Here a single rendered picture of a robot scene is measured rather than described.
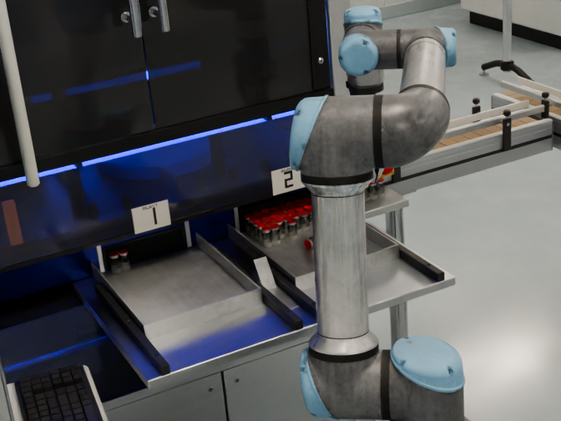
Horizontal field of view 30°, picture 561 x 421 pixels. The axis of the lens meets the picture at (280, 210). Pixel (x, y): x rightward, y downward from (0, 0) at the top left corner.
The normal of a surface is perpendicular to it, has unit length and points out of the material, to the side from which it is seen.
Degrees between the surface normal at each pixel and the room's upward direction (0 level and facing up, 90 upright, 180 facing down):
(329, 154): 79
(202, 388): 90
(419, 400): 86
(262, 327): 0
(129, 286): 0
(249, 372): 90
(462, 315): 0
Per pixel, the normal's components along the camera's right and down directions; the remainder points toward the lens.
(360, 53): -0.15, 0.41
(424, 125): 0.55, -0.02
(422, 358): 0.04, -0.91
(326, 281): -0.53, 0.22
